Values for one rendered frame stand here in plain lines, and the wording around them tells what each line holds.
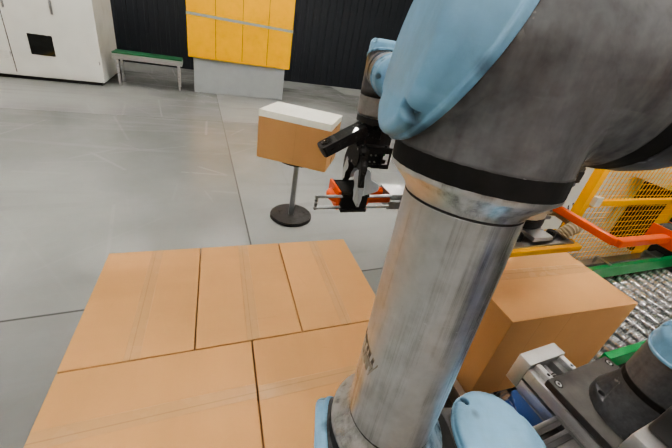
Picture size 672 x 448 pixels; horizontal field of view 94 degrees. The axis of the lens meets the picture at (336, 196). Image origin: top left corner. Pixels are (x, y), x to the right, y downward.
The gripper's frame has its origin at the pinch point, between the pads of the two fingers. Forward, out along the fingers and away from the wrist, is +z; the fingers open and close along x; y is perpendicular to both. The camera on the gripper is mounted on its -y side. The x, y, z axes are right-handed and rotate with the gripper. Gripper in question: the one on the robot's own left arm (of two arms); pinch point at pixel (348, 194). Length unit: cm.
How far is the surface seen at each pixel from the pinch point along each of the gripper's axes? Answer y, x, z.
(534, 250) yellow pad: 56, -13, 12
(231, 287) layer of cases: -27, 46, 73
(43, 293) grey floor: -131, 110, 127
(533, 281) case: 78, -6, 33
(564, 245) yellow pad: 70, -12, 11
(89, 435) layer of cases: -64, -6, 73
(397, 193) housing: 12.7, -1.9, -1.2
